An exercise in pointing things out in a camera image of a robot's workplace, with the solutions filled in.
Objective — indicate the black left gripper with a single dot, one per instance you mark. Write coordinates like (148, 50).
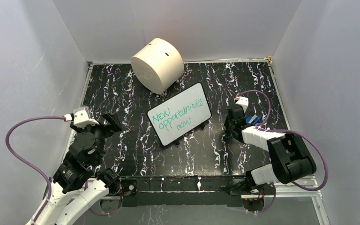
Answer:
(111, 128)

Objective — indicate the black framed whiteboard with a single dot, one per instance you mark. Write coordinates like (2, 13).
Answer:
(180, 114)

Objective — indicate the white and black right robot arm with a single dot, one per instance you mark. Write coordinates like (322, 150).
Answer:
(290, 157)

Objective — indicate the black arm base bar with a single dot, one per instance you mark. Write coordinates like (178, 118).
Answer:
(189, 190)

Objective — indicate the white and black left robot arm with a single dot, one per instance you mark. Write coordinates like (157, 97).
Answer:
(74, 188)

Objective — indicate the cream cylindrical container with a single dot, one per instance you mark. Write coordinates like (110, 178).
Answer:
(158, 65)

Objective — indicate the blue stapler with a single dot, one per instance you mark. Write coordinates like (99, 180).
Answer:
(253, 119)

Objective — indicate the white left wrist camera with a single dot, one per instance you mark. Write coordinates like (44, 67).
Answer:
(81, 117)

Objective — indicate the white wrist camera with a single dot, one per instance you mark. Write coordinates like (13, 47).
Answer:
(243, 102)
(81, 117)

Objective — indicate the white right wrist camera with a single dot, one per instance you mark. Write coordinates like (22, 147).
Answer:
(243, 102)

